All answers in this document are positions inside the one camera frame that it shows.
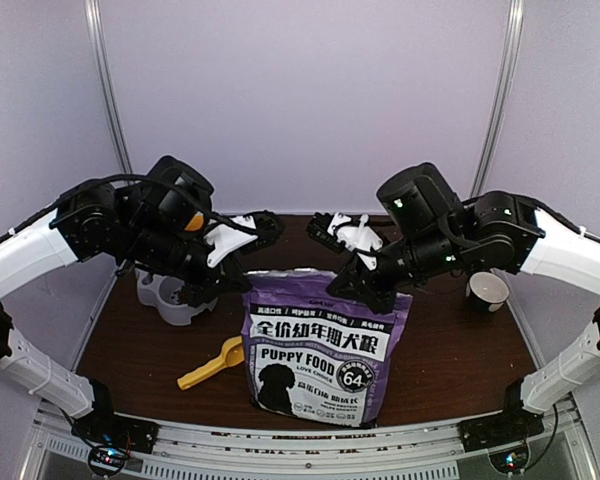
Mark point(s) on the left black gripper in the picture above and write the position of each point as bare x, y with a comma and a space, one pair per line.
221, 280

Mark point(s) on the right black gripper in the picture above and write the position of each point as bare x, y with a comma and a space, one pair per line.
363, 288

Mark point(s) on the yellow plastic scoop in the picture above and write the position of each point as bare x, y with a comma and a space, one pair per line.
231, 355

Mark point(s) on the purple pet food bag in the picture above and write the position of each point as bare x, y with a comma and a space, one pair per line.
316, 357

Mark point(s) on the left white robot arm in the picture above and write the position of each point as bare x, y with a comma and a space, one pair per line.
161, 222

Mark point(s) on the brown pet food kibble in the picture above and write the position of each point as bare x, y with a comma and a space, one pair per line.
181, 295

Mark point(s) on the grey double pet feeder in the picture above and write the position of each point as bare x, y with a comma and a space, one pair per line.
163, 294

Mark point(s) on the patterned mug yellow inside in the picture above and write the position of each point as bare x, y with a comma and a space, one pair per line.
196, 223

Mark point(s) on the white and blue bowl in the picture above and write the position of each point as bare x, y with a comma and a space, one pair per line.
486, 292

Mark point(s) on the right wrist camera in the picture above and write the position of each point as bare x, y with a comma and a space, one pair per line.
340, 232

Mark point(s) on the front aluminium rail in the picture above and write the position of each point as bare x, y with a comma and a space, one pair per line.
431, 450

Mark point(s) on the right aluminium frame post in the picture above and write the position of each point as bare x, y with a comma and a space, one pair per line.
508, 63

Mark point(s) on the aluminium frame post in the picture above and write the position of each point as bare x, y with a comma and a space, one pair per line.
508, 63
97, 38

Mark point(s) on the left aluminium frame post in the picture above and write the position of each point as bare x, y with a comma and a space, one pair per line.
97, 38

